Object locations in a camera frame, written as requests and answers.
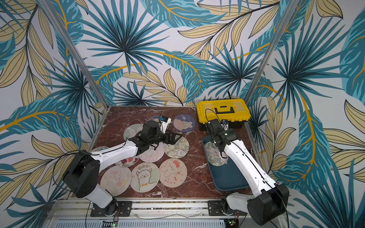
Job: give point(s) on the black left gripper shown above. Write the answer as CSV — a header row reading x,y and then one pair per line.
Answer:
x,y
173,139

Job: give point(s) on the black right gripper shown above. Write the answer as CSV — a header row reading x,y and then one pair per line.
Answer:
x,y
212,127

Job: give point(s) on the green tulip bunny coaster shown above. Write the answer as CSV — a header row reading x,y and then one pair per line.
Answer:
x,y
178,150

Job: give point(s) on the teal plastic storage tray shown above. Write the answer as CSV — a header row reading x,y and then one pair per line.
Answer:
x,y
228,177

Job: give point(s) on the pink bow bunny coaster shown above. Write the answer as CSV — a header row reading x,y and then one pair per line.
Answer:
x,y
173,173

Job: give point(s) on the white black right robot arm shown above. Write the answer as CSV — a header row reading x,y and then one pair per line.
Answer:
x,y
269,199

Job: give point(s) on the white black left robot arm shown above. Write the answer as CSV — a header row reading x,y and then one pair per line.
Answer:
x,y
81,176

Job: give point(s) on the blue denim bears coaster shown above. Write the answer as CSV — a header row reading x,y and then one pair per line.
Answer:
x,y
156,119

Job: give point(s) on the pink unicorn coaster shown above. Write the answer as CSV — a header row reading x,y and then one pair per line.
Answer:
x,y
153,154

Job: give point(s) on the yellow black toolbox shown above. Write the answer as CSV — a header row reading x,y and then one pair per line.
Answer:
x,y
234,111

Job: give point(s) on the purple bunny planet coaster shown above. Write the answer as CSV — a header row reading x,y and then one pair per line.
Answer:
x,y
184,123

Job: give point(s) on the rose flower coaster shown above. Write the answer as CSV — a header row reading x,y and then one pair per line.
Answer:
x,y
128,162

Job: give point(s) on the alpaca coaster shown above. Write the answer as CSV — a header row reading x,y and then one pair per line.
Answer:
x,y
145,177

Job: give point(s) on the beige doodle coaster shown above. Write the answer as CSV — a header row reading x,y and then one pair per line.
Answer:
x,y
98,149

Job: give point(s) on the pale pink cat coaster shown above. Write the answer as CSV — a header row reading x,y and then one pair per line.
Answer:
x,y
116,180

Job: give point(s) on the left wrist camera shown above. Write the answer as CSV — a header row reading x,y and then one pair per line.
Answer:
x,y
164,123

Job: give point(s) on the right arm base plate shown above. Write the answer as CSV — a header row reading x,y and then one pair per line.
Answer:
x,y
221,208

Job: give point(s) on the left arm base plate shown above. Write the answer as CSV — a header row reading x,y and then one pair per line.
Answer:
x,y
114,209

